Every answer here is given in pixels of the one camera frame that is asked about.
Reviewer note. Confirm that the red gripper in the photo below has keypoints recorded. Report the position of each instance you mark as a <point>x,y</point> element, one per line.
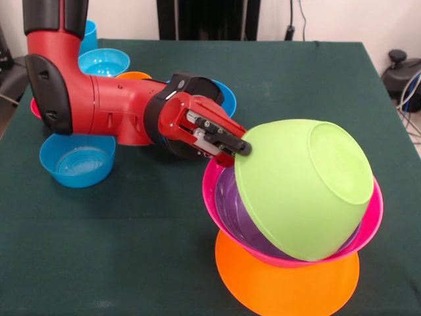
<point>174,115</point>

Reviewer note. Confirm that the purple bowl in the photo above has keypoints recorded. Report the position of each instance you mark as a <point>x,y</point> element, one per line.
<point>230,204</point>

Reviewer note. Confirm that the green bowl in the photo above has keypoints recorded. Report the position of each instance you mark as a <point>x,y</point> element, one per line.
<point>302,184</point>

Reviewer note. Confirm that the large orange bowl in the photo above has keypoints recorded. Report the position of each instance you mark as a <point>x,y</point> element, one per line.
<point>283,289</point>

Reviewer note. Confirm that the large pink bowl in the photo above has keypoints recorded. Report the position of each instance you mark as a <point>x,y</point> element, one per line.
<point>371,217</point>

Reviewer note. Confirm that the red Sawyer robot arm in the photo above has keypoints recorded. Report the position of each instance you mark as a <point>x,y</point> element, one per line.
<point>108,108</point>

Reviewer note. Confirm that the orange cup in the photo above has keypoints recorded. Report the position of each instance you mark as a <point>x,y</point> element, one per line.
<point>135,75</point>

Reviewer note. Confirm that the dark green tablecloth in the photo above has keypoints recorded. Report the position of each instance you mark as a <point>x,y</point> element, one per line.
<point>131,230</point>

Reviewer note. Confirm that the small ribbed cyan bowl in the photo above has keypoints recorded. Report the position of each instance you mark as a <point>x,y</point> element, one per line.
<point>102,62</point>

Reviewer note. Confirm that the translucent blue bowl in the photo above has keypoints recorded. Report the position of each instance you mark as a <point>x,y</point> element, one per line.
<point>77,164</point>

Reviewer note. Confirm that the blue cup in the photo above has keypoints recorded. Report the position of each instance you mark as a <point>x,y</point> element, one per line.
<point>90,36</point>

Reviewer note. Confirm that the small crimson bowl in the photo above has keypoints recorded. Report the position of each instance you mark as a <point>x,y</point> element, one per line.
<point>35,108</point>

